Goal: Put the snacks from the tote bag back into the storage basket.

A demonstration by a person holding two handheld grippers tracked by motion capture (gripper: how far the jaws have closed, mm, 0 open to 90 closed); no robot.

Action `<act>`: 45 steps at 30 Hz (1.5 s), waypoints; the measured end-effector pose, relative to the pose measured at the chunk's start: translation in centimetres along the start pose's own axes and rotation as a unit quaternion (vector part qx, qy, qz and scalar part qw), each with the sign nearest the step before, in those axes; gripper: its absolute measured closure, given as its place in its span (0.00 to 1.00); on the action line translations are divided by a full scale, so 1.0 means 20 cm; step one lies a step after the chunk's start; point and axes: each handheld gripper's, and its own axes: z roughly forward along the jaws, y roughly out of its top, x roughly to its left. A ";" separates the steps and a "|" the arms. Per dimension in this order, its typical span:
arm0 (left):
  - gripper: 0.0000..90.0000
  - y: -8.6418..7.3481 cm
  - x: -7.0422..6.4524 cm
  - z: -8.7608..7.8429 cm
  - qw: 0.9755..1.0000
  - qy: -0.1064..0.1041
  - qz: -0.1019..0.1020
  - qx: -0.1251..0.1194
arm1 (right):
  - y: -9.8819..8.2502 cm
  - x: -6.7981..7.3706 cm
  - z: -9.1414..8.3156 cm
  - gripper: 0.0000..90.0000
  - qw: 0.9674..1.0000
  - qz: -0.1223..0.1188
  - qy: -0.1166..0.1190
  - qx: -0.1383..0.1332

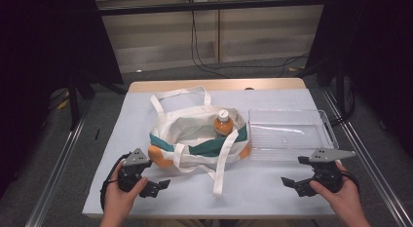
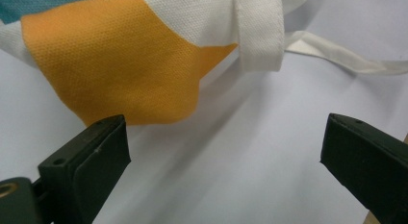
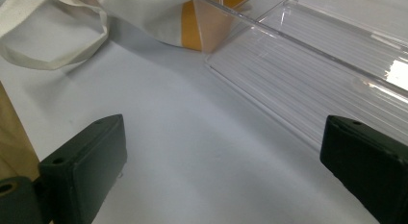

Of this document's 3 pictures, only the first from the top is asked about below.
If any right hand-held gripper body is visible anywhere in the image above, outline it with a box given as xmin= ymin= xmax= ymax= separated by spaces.
xmin=297 ymin=148 xmax=357 ymax=193

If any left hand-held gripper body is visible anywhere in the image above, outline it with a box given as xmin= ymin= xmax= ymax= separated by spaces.
xmin=117 ymin=148 xmax=153 ymax=193

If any person's left hand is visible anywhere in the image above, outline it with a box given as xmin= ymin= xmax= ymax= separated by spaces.
xmin=102 ymin=170 xmax=149 ymax=221

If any person's right hand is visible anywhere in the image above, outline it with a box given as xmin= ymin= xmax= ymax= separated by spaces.
xmin=309 ymin=162 xmax=361 ymax=221

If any pale grey table mat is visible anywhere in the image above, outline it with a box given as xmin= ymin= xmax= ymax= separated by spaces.
xmin=82 ymin=89 xmax=337 ymax=218

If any clear plastic container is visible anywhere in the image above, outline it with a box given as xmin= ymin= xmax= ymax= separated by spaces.
xmin=247 ymin=108 xmax=340 ymax=163

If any white teal orange tote bag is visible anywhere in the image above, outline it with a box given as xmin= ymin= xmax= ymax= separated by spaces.
xmin=147 ymin=86 xmax=252 ymax=199

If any black metal stand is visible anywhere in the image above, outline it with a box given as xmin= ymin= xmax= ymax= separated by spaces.
xmin=66 ymin=70 xmax=130 ymax=132
xmin=293 ymin=59 xmax=357 ymax=126

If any orange juice bottle white cap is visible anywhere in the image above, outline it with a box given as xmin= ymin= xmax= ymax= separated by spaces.
xmin=212 ymin=109 xmax=235 ymax=139

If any dark curtain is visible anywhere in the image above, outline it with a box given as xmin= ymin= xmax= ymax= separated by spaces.
xmin=0 ymin=0 xmax=125 ymax=199
xmin=305 ymin=0 xmax=413 ymax=160

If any black horizontal bar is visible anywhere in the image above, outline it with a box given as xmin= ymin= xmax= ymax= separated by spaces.
xmin=96 ymin=0 xmax=329 ymax=17

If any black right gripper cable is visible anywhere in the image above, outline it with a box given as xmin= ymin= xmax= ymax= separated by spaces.
xmin=340 ymin=170 xmax=360 ymax=193

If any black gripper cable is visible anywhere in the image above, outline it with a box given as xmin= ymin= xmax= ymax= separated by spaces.
xmin=340 ymin=170 xmax=360 ymax=193
xmin=99 ymin=152 xmax=131 ymax=212

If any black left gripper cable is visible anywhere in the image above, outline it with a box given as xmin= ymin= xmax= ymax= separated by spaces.
xmin=99 ymin=152 xmax=131 ymax=212

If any metal floor rail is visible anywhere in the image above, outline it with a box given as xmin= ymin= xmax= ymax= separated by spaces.
xmin=24 ymin=99 xmax=93 ymax=227
xmin=320 ymin=89 xmax=413 ymax=227

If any black floor cable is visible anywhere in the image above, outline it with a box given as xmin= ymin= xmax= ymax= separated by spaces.
xmin=196 ymin=52 xmax=310 ymax=79
xmin=190 ymin=10 xmax=230 ymax=79

